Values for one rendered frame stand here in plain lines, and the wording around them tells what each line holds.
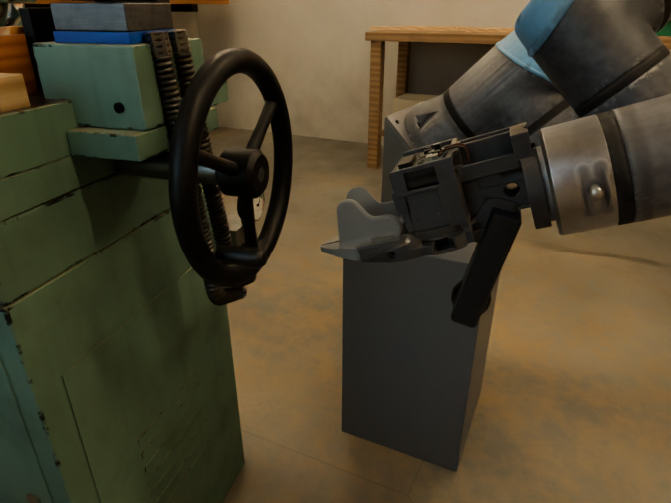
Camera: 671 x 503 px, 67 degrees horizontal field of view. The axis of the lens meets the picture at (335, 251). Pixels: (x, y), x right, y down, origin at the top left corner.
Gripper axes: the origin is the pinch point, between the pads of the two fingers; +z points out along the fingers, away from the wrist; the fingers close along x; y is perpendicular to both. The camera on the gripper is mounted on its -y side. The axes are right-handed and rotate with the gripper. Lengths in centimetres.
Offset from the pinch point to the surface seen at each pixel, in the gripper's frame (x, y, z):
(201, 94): -2.4, 18.4, 8.9
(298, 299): -108, -57, 71
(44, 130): -0.1, 20.6, 27.7
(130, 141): -2.8, 16.5, 19.9
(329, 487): -33, -69, 37
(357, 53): -349, 21, 85
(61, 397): 7.2, -8.8, 38.4
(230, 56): -8.9, 21.1, 7.8
